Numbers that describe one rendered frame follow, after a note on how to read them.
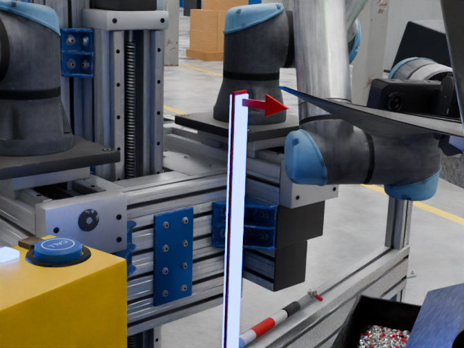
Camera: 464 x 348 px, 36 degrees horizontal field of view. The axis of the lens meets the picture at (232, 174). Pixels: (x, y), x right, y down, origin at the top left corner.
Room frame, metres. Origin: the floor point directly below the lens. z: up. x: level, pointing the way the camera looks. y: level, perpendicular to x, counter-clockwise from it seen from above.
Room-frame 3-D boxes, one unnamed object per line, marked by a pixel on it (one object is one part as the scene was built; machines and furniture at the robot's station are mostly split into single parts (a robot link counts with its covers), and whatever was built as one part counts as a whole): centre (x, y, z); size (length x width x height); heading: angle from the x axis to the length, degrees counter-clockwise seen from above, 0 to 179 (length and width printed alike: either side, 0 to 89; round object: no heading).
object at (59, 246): (0.58, 0.15, 1.08); 0.04 x 0.04 x 0.02
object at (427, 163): (0.99, -0.24, 1.07); 0.11 x 0.08 x 0.11; 100
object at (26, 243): (0.60, 0.18, 1.08); 0.02 x 0.02 x 0.01; 55
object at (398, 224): (1.23, -0.30, 0.96); 0.03 x 0.03 x 0.20; 55
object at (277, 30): (1.48, -0.04, 1.20); 0.13 x 0.12 x 0.14; 100
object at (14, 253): (0.57, 0.19, 1.08); 0.02 x 0.02 x 0.01; 55
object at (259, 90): (1.48, -0.03, 1.09); 0.15 x 0.15 x 0.10
